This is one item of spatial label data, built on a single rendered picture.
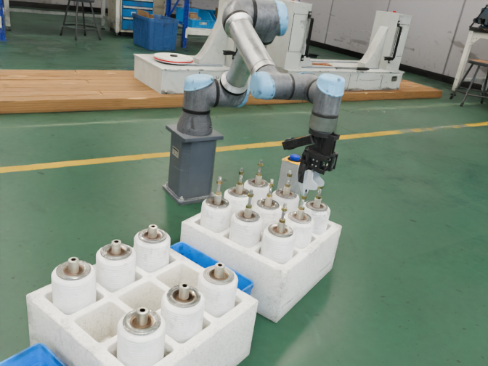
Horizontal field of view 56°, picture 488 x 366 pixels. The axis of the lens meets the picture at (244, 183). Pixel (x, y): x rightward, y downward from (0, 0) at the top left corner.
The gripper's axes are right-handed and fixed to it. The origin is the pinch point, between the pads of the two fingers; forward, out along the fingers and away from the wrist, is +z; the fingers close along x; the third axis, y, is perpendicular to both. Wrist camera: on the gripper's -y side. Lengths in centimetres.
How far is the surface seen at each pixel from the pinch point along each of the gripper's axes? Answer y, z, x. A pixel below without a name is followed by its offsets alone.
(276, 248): 3.2, 12.6, -16.1
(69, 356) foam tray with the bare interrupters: -11, 23, -73
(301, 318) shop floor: 13.4, 34.3, -11.5
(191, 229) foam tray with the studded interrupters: -25.4, 17.2, -20.6
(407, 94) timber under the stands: -85, 29, 365
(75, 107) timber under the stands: -197, 32, 54
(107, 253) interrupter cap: -21, 9, -56
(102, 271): -20, 12, -58
